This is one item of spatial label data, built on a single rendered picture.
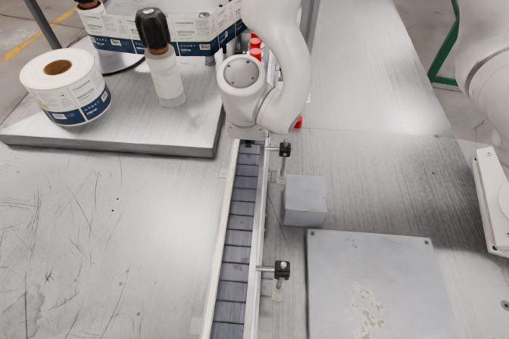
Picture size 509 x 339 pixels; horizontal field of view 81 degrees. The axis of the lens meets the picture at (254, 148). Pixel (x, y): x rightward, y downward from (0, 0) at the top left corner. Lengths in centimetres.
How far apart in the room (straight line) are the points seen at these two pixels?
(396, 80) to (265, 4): 89
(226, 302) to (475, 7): 66
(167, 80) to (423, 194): 80
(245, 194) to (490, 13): 58
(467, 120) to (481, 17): 213
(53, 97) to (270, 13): 71
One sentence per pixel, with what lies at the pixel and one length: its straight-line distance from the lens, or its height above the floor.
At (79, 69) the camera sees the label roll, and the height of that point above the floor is 102.
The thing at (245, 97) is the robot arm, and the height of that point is 122.
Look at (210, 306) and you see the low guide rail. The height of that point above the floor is 91.
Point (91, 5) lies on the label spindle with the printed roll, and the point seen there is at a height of 107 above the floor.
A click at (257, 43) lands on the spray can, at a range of 89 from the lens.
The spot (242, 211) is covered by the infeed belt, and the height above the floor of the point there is 88.
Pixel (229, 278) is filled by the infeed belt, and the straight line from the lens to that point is 69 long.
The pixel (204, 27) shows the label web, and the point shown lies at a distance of 109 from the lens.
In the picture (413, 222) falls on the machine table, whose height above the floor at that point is 83.
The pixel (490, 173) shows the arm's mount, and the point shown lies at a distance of 103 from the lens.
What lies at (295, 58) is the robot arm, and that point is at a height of 128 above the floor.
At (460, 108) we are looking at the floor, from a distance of 275.
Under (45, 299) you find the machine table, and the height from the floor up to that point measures 83.
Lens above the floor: 154
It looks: 51 degrees down
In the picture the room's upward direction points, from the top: straight up
